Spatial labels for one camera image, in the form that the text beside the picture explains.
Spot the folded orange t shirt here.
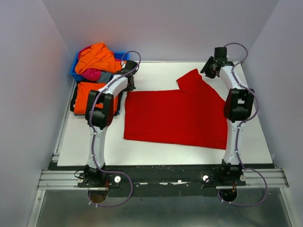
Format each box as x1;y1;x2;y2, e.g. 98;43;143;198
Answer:
71;82;106;115

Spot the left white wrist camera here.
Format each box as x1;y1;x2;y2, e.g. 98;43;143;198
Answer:
121;61;126;68

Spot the aluminium extrusion rail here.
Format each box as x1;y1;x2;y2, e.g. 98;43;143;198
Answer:
37;169;81;190

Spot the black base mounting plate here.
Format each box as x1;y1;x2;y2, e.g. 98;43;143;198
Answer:
78;163;268;198

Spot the red t shirt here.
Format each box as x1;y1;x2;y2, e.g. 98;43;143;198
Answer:
124;69;228;149

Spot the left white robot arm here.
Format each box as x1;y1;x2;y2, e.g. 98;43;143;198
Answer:
80;61;139;187

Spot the crumpled orange t shirt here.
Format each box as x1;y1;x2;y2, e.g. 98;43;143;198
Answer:
75;43;124;74

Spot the grey crumpled garment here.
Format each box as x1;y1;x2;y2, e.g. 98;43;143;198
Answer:
96;71;114;84

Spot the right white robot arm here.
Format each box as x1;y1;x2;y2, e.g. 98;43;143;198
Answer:
200;46;254;185

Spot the blue plastic bin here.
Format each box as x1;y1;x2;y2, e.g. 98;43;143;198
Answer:
70;51;130;81

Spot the black tray under stack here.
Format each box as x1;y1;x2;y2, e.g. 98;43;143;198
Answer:
70;81;122;116

